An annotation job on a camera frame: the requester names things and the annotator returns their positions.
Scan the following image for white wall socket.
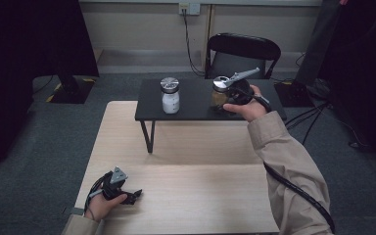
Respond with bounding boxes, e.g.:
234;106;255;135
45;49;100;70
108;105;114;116
178;2;201;17

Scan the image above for black folding chair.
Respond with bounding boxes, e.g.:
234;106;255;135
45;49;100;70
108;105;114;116
204;32;282;80

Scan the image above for right hand-held gripper cable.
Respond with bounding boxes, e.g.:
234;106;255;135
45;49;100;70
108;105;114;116
232;86;336;235

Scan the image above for left hand-held gripper cable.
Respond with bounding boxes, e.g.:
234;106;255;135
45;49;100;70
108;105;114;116
83;170;108;213

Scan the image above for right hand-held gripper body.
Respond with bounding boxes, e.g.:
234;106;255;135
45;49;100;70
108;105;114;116
222;67;261;106

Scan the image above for hand-held gripper cable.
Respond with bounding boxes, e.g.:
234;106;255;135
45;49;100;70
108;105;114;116
232;86;336;235
83;170;108;213

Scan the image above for person's right hand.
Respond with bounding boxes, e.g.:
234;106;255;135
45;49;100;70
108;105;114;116
223;85;268;122

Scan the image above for grey upright panel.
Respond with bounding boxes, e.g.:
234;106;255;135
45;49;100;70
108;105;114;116
295;0;344;87

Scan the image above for black floor cables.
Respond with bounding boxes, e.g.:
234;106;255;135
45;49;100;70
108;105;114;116
283;102;331;146

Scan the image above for dark curtain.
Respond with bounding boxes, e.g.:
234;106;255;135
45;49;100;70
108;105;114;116
317;0;376;179
0;0;101;173

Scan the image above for black stand base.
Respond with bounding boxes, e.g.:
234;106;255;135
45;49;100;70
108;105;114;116
49;75;96;105
273;80;316;108

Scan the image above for black raised shelf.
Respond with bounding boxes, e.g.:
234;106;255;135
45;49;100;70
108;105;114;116
134;78;288;155

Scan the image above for glass jar with white powder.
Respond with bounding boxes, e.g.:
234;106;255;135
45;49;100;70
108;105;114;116
160;76;181;116

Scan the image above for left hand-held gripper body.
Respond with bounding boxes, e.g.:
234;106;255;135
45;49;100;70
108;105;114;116
101;166;128;201

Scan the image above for glass jar with brown spice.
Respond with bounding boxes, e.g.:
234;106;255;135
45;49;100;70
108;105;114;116
210;75;232;112

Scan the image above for person's left hand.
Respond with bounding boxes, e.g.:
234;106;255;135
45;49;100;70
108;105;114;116
85;193;128;222

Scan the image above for black wall cable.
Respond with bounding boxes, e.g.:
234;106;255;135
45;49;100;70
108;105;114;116
182;9;207;77

